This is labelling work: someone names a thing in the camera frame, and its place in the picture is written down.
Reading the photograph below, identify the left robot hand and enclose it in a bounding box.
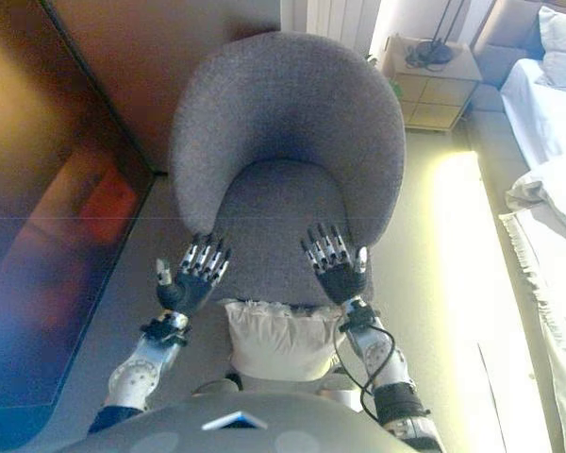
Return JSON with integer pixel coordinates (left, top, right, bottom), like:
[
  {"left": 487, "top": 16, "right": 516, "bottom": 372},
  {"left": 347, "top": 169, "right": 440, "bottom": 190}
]
[{"left": 155, "top": 230, "right": 232, "bottom": 315}]

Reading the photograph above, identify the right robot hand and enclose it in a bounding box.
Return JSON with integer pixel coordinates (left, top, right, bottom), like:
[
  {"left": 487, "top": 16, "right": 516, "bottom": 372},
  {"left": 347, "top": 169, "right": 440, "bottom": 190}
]
[{"left": 300, "top": 222, "right": 372, "bottom": 306}]

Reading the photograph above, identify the white fringed cushion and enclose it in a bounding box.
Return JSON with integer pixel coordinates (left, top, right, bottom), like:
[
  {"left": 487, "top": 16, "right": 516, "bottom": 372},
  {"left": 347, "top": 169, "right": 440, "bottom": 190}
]
[{"left": 224, "top": 299, "right": 345, "bottom": 382}]

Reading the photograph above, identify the silver left robot leg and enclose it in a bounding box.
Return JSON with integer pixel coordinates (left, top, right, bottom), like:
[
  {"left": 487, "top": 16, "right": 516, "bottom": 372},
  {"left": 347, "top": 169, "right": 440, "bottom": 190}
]
[{"left": 191, "top": 377, "right": 242, "bottom": 396}]

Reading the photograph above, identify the silver robot leg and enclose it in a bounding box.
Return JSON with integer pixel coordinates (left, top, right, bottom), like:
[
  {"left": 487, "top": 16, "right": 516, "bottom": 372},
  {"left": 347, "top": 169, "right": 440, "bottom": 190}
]
[
  {"left": 191, "top": 377, "right": 242, "bottom": 396},
  {"left": 316, "top": 385, "right": 359, "bottom": 403}
]

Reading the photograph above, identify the silver right robot leg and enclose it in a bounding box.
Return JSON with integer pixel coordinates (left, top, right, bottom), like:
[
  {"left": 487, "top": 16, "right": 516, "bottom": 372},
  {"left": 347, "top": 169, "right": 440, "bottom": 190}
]
[{"left": 316, "top": 385, "right": 359, "bottom": 403}]

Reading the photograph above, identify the grey robot torso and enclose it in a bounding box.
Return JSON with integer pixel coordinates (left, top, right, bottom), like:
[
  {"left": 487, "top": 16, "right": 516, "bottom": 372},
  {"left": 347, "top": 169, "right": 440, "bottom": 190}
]
[{"left": 51, "top": 391, "right": 435, "bottom": 453}]

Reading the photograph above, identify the dark glossy cabinet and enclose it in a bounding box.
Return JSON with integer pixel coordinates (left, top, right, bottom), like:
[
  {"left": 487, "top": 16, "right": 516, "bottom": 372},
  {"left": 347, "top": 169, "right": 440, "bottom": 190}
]
[{"left": 0, "top": 0, "right": 169, "bottom": 411}]

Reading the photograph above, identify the grey fabric armchair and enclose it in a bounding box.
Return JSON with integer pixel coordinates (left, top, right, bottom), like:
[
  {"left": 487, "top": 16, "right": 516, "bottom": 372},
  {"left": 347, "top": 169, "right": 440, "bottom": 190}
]
[{"left": 169, "top": 31, "right": 407, "bottom": 308}]

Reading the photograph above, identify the light wooden nightstand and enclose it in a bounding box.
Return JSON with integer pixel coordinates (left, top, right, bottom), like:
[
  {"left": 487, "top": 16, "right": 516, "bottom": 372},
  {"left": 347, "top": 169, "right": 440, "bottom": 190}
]
[{"left": 381, "top": 35, "right": 483, "bottom": 133}]

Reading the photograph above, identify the pale fringed blanket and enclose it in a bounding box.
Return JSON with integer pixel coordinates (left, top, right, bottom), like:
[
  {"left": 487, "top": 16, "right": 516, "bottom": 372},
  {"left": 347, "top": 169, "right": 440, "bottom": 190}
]
[{"left": 497, "top": 164, "right": 566, "bottom": 453}]

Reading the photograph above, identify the bed with white sheet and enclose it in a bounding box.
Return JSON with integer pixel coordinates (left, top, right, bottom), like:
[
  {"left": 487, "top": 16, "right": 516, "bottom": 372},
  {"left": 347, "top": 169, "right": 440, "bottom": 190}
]
[{"left": 499, "top": 56, "right": 566, "bottom": 180}]

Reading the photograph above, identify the white radiator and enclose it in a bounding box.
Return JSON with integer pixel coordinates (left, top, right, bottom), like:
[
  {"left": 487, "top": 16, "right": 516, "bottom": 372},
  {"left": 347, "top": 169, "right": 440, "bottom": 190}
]
[{"left": 282, "top": 0, "right": 381, "bottom": 51}]

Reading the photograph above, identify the beige tufted headboard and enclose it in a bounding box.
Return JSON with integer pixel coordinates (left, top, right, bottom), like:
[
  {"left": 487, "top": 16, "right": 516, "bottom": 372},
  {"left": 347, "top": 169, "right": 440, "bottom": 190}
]
[{"left": 471, "top": 0, "right": 548, "bottom": 91}]

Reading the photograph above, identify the white bed pillow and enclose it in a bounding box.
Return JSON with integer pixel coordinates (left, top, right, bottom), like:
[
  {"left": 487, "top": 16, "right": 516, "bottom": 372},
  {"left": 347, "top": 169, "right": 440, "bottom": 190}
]
[{"left": 535, "top": 5, "right": 566, "bottom": 91}]

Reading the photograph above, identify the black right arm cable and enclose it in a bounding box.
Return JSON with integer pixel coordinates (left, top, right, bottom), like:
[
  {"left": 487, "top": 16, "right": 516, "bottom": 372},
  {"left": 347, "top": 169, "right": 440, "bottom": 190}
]
[{"left": 334, "top": 315, "right": 398, "bottom": 419}]

